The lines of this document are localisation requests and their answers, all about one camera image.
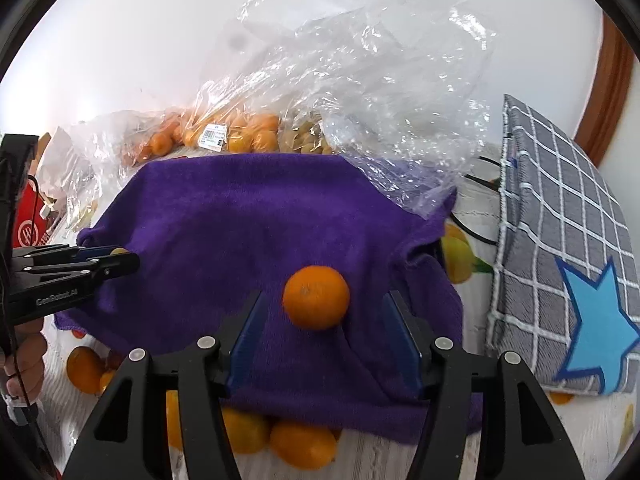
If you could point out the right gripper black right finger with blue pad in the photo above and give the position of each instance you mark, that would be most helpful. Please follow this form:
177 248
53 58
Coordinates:
522 436

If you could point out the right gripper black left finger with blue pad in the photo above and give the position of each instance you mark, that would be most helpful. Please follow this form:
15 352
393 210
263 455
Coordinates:
125 436

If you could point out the small greenish fruit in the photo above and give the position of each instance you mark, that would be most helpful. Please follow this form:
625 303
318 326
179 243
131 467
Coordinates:
119 251

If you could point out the large orange mandarin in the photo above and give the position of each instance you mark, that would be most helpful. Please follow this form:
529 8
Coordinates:
316 298

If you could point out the person's left hand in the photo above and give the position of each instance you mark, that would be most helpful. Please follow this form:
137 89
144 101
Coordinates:
25 368

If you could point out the round orange mandarin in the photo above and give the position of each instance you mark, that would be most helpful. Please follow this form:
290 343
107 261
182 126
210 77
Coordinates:
173 420

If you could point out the red paper bag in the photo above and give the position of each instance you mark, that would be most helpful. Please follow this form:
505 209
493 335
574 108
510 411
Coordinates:
34 218

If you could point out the small orange mandarin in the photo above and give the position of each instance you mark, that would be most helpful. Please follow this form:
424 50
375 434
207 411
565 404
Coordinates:
111 365

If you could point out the dark orange mandarin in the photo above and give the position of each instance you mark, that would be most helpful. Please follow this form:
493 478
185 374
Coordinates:
84 370

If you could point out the white plastic bag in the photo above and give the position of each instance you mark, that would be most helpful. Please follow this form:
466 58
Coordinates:
67 177

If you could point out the tall oval orange fruit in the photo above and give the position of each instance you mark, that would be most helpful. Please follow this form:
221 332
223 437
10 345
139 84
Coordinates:
248 433

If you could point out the grey checked cushion blue star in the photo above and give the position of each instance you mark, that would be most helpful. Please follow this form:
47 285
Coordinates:
565 294

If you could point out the bag of small oranges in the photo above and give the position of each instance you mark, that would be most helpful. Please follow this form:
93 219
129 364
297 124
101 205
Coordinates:
235 130

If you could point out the purple towel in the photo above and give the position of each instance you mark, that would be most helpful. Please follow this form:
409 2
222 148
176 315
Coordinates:
211 230

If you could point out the clear plastic bag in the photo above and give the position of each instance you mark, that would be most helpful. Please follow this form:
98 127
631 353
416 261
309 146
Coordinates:
395 86

